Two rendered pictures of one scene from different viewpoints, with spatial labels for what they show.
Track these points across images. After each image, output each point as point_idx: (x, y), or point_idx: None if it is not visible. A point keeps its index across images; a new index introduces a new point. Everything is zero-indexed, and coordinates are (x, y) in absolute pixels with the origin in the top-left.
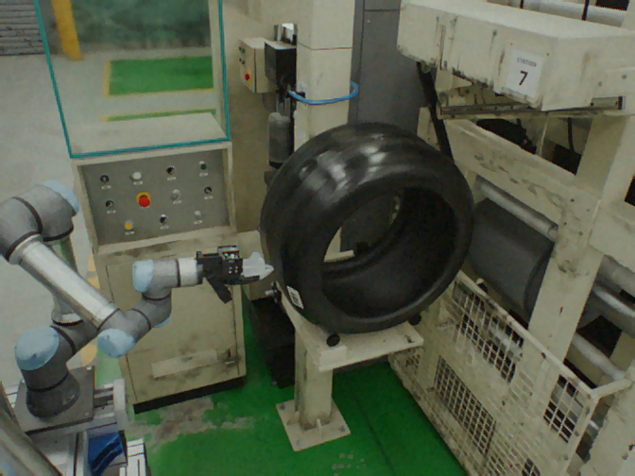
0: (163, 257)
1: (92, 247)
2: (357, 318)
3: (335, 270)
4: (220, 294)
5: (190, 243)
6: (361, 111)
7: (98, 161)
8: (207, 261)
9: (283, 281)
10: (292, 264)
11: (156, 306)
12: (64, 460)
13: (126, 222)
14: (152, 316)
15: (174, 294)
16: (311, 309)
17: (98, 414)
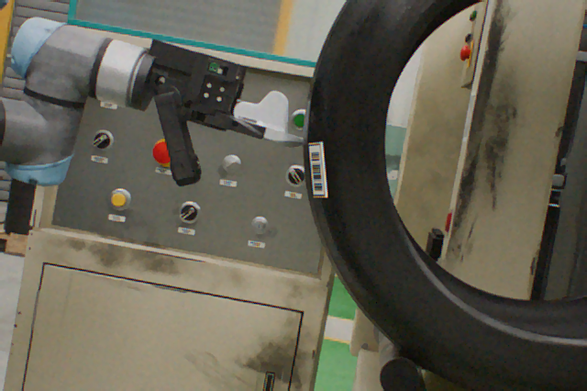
0: (160, 287)
1: (35, 211)
2: (464, 301)
3: (486, 306)
4: (173, 150)
5: (223, 275)
6: None
7: (110, 37)
8: (168, 52)
9: (305, 139)
10: (329, 79)
11: (35, 113)
12: None
13: (117, 191)
14: (16, 120)
15: (151, 390)
16: (348, 213)
17: None
